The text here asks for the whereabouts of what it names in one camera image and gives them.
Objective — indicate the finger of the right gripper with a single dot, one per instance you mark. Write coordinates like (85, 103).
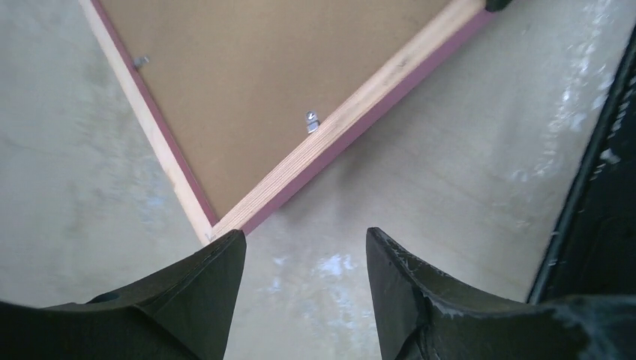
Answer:
(494, 6)

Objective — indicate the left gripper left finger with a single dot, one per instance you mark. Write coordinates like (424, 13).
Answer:
(183, 311)

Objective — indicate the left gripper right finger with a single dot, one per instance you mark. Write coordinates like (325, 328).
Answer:
(422, 312)

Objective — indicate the pink wooden picture frame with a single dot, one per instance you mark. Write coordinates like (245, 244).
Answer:
(447, 31)

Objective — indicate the brown cardboard backing board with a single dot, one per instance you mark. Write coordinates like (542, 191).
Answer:
(229, 83)

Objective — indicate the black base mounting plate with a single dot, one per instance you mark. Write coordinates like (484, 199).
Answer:
(592, 247)

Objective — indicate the metal turn clip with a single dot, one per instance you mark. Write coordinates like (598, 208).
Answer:
(139, 62)
(312, 122)

